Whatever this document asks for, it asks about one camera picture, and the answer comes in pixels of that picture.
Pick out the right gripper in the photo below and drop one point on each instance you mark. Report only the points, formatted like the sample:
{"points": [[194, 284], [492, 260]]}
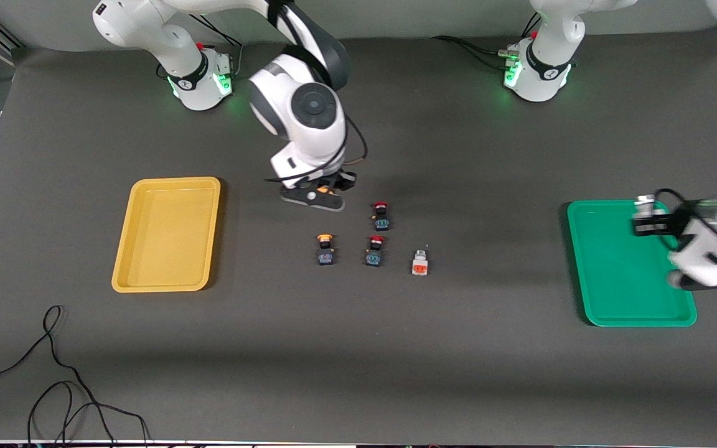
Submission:
{"points": [[344, 180]]}

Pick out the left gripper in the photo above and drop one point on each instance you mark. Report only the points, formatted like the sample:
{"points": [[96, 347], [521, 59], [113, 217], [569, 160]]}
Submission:
{"points": [[682, 221]]}

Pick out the white block orange button switch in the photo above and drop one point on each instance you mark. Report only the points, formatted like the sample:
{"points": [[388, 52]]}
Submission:
{"points": [[419, 263], [645, 203]]}

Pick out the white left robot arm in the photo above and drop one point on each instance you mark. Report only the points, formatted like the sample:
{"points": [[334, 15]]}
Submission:
{"points": [[545, 68]]}

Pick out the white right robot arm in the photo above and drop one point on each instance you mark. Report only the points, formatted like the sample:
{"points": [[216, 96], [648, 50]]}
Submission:
{"points": [[309, 112]]}

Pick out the green plastic tray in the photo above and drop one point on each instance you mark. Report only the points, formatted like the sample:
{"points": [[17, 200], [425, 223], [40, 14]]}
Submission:
{"points": [[620, 274]]}

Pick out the yellow plastic tray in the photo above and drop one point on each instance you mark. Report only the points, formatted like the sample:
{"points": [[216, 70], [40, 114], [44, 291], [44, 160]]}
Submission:
{"points": [[168, 233]]}

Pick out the dark grey table mat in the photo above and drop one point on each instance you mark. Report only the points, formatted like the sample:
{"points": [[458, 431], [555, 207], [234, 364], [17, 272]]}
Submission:
{"points": [[358, 348]]}

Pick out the red push button switch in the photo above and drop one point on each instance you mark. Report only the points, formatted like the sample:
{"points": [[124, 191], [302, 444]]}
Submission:
{"points": [[381, 216], [375, 251]]}

